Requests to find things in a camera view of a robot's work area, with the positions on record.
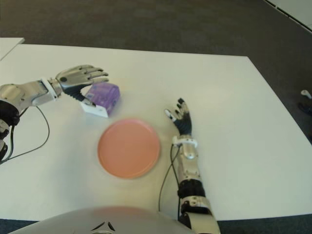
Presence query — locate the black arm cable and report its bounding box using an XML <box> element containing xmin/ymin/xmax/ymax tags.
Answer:
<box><xmin>0</xmin><ymin>106</ymin><xmax>50</xmax><ymax>164</ymax></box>
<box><xmin>157</xmin><ymin>143</ymin><xmax>182</xmax><ymax>215</ymax></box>

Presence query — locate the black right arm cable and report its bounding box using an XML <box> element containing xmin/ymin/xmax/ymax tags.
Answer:
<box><xmin>157</xmin><ymin>143</ymin><xmax>182</xmax><ymax>215</ymax></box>

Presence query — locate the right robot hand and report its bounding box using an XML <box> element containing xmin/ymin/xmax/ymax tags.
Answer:
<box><xmin>164</xmin><ymin>97</ymin><xmax>193</xmax><ymax>137</ymax></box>

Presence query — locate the silver robot torso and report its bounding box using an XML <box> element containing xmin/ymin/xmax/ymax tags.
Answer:
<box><xmin>8</xmin><ymin>206</ymin><xmax>195</xmax><ymax>234</ymax></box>

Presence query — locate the purple tissue paper pack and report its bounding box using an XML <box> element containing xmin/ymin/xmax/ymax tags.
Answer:
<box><xmin>79</xmin><ymin>82</ymin><xmax>120</xmax><ymax>118</ymax></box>

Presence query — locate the white neighbouring table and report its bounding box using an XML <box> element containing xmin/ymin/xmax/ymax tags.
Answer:
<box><xmin>0</xmin><ymin>37</ymin><xmax>26</xmax><ymax>61</ymax></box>

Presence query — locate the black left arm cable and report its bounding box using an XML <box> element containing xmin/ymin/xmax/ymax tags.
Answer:
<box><xmin>0</xmin><ymin>106</ymin><xmax>50</xmax><ymax>164</ymax></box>

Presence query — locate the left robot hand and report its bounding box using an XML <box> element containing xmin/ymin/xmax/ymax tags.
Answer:
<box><xmin>47</xmin><ymin>64</ymin><xmax>110</xmax><ymax>108</ymax></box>

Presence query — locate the pink round plate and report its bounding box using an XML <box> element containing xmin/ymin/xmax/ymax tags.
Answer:
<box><xmin>97</xmin><ymin>118</ymin><xmax>161</xmax><ymax>180</ymax></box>

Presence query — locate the white desk with dark edge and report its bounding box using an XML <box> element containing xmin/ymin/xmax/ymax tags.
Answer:
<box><xmin>264</xmin><ymin>0</ymin><xmax>312</xmax><ymax>32</ymax></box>

